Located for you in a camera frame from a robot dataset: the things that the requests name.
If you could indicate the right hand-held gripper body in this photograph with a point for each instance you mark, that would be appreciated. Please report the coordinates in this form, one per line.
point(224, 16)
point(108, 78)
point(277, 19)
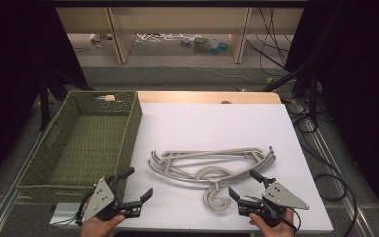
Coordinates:
point(281, 197)

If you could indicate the black metal stand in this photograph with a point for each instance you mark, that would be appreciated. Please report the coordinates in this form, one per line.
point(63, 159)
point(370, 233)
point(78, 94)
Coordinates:
point(44, 98)
point(313, 95)

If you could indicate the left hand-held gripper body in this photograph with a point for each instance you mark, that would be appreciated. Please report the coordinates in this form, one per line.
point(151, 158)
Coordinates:
point(100, 197)

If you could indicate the light wooden shelf unit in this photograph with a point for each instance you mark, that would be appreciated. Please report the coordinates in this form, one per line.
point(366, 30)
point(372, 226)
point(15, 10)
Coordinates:
point(177, 18)

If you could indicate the colourful plastic toys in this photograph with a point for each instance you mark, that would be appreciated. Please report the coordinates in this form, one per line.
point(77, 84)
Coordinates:
point(210, 44)

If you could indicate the person's right hand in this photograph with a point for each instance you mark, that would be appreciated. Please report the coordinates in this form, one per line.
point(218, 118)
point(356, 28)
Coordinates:
point(276, 232)

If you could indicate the green woven basket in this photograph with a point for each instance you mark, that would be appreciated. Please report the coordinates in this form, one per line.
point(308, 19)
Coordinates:
point(89, 144)

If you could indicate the person's left hand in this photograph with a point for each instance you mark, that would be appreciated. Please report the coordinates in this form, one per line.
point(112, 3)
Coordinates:
point(97, 228)

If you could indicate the white board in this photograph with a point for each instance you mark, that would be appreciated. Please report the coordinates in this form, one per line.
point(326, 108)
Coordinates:
point(210, 125)

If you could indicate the dark curtain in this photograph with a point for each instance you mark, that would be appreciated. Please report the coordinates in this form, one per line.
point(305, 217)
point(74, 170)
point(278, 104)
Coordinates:
point(358, 82)
point(13, 65)

